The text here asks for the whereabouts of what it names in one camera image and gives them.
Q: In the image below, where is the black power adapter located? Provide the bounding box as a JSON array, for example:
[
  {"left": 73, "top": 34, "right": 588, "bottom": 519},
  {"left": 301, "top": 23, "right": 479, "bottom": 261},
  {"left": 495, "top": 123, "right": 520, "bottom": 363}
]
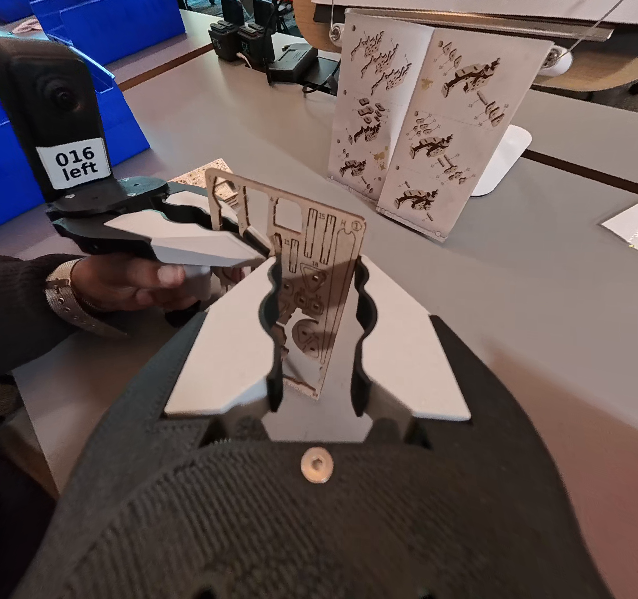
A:
[{"left": 269, "top": 43, "right": 317, "bottom": 84}]

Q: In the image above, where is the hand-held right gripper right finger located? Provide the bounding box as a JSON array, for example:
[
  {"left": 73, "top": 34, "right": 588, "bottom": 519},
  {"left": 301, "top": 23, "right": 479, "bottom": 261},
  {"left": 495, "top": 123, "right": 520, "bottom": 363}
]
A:
[{"left": 351, "top": 255, "right": 472, "bottom": 421}]

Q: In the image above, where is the wooden puzzle sheet with cutouts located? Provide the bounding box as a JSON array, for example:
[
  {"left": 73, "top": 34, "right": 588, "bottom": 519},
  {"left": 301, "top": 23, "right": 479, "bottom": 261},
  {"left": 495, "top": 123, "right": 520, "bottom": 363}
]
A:
[{"left": 205, "top": 168, "right": 367, "bottom": 401}]

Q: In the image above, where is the large blue storage bin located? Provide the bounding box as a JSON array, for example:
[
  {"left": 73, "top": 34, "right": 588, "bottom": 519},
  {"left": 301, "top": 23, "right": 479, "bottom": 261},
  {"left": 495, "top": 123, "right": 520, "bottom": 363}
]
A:
[{"left": 0, "top": 43, "right": 151, "bottom": 226}]

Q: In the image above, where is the grey woven watch strap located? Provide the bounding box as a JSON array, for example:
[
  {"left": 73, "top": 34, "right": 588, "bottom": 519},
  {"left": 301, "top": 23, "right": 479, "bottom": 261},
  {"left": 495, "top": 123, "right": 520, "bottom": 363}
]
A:
[{"left": 45, "top": 259, "right": 125, "bottom": 337}]

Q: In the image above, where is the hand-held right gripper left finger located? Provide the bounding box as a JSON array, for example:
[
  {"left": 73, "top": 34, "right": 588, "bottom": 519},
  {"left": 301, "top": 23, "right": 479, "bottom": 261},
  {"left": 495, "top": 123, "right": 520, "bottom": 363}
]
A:
[{"left": 163, "top": 255, "right": 284, "bottom": 419}]

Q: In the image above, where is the task poster on clipboard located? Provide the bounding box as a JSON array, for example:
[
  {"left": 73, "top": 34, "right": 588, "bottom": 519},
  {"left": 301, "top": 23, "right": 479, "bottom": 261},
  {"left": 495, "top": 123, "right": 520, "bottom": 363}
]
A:
[{"left": 293, "top": 0, "right": 638, "bottom": 94}]

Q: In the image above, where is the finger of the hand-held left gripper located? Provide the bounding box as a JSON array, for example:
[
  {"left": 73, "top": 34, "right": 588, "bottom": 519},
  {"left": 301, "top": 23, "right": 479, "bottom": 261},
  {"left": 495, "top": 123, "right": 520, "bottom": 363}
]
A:
[
  {"left": 164, "top": 183, "right": 250, "bottom": 233},
  {"left": 104, "top": 209, "right": 270, "bottom": 268}
]

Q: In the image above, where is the stack of wooden puzzle sheets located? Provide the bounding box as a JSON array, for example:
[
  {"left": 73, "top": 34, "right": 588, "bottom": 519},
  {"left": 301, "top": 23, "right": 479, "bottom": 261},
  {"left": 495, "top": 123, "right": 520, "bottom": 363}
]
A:
[{"left": 169, "top": 158, "right": 235, "bottom": 186}]

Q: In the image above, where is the black battery charger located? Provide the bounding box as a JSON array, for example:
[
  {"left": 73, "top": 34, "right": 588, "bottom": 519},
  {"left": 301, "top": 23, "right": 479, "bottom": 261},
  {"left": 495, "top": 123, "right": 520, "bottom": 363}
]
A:
[
  {"left": 208, "top": 21, "right": 240, "bottom": 61},
  {"left": 237, "top": 23, "right": 275, "bottom": 69}
]

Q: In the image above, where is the laminated paper sheet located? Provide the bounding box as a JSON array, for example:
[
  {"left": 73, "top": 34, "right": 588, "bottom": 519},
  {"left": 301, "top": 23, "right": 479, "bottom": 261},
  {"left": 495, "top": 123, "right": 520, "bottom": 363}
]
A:
[{"left": 600, "top": 203, "right": 638, "bottom": 250}]

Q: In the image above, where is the grey desk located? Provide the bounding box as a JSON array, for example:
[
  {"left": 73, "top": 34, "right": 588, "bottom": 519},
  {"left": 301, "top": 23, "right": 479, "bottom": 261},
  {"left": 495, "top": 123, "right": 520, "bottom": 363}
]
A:
[{"left": 10, "top": 8, "right": 638, "bottom": 599}]

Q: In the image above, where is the white stand base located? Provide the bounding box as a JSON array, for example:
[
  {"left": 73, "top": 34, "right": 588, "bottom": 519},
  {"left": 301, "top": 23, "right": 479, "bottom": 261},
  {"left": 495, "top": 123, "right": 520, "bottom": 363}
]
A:
[{"left": 471, "top": 125, "right": 533, "bottom": 197}]

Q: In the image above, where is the person's black sweater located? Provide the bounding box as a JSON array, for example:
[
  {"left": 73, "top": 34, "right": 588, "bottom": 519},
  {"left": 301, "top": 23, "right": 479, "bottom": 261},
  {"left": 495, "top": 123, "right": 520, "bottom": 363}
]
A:
[{"left": 0, "top": 459, "right": 60, "bottom": 599}]

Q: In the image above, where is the white instruction booklet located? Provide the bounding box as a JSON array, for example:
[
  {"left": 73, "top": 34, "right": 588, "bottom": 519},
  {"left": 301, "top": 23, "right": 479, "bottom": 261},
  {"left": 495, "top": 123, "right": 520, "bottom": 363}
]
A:
[{"left": 327, "top": 8, "right": 555, "bottom": 242}]

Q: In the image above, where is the person's left hand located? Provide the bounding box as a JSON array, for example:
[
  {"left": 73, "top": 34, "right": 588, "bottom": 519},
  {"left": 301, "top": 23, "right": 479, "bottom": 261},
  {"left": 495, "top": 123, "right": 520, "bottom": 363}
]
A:
[{"left": 72, "top": 255, "right": 246, "bottom": 313}]

